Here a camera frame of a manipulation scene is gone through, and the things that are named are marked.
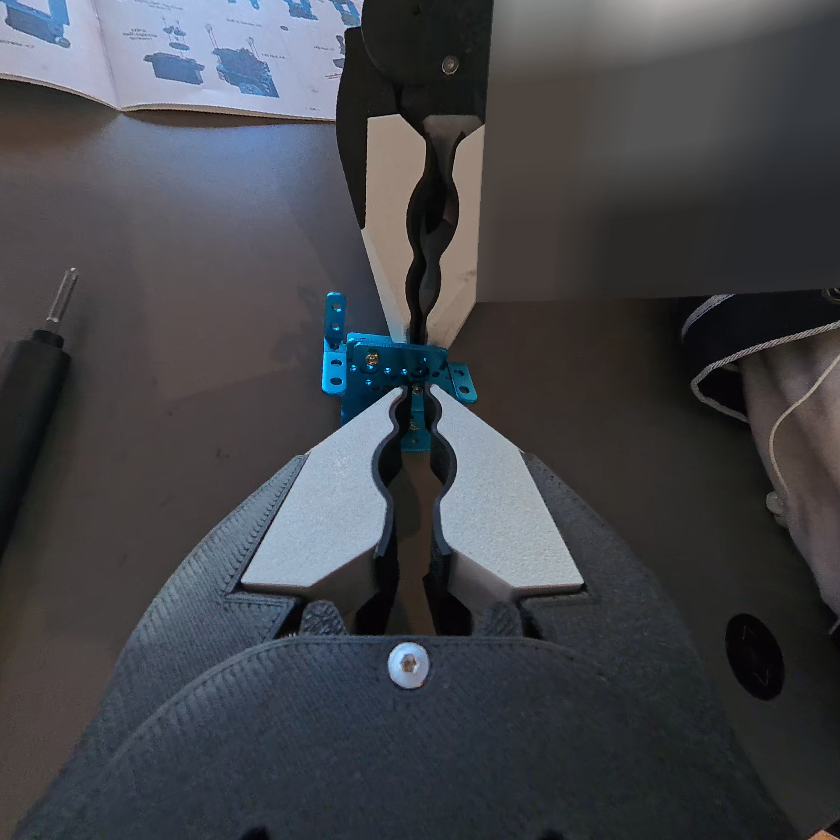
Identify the dark desk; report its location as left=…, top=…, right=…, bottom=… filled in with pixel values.
left=0, top=79, right=840, bottom=840

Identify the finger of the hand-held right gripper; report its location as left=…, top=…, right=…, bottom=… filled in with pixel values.
left=362, top=113, right=429, bottom=345
left=423, top=125, right=487, bottom=347

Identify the black electric screwdriver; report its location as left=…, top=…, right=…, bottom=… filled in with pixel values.
left=0, top=267, right=80, bottom=559

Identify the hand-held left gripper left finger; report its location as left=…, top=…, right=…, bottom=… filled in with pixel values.
left=241, top=386, right=406, bottom=636

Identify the blue metal bracket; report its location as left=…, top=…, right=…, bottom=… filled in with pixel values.
left=320, top=290, right=476, bottom=455

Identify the round black desk grommet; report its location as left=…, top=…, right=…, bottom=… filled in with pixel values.
left=724, top=613, right=786, bottom=702

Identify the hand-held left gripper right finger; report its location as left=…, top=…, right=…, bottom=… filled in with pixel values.
left=425, top=382, right=585, bottom=636

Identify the instruction booklet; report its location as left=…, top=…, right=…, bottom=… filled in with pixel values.
left=0, top=0, right=358, bottom=122

